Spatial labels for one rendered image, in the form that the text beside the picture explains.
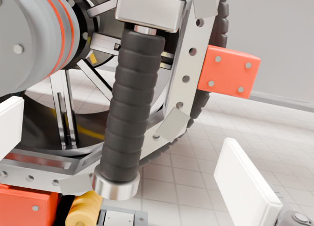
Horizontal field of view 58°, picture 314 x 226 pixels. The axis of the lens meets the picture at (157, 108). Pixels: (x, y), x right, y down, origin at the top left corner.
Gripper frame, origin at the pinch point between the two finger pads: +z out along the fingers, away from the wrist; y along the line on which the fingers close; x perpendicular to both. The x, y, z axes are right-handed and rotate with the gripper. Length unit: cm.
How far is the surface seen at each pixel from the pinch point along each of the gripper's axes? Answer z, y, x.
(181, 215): 105, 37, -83
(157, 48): 6.7, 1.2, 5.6
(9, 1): 14.0, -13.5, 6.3
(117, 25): 83, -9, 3
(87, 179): 28.2, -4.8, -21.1
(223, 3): 37.0, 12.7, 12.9
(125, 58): 6.6, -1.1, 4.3
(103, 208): 90, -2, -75
